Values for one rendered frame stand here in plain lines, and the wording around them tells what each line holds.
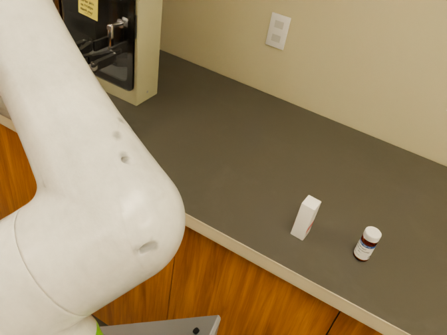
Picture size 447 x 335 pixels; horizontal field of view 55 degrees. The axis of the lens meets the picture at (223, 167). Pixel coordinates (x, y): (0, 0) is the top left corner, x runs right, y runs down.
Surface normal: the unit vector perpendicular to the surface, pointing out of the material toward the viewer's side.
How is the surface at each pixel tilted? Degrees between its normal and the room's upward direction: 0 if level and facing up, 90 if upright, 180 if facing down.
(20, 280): 52
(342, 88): 90
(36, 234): 37
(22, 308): 67
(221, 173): 0
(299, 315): 90
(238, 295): 90
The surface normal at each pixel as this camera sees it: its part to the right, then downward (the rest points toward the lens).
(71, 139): -0.01, -0.35
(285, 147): 0.15, -0.77
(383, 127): -0.49, 0.49
